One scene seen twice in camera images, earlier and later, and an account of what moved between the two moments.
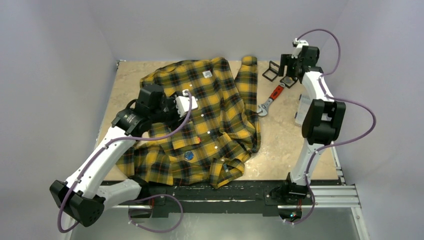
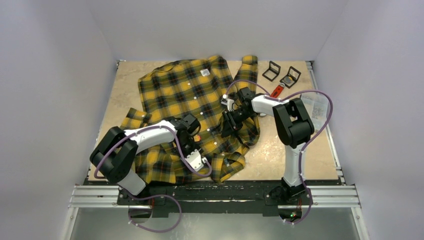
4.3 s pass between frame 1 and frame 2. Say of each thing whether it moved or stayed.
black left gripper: moved
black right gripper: moved
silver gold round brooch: stayed
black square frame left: stayed
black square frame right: stayed
